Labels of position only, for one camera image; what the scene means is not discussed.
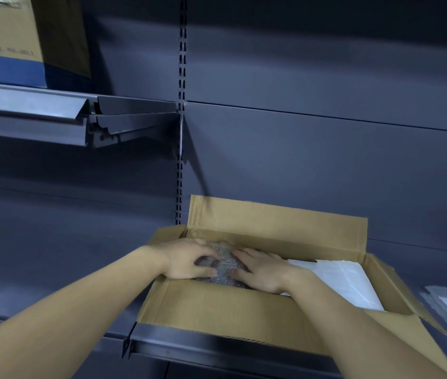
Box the grey metal shelf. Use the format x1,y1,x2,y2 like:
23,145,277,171
122,320,344,379
0,81,185,149

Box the white flat packet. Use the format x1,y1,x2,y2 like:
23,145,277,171
281,259,385,312

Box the person's right hand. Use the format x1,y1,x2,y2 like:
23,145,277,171
230,248,301,295

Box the silver bubble wrap packet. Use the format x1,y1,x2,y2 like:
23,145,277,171
193,241,257,291

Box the person's right forearm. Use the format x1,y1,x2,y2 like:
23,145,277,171
283,269,447,379

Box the person's left hand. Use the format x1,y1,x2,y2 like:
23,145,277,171
155,237,222,281

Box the slotted grey shelf upright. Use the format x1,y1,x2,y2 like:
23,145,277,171
174,0,189,226

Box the person's left forearm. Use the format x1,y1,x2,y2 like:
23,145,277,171
0,245,166,379

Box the cardboard box with blue band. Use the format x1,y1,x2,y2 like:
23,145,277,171
0,0,92,90

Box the open brown cardboard box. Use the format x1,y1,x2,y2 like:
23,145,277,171
136,194,447,379

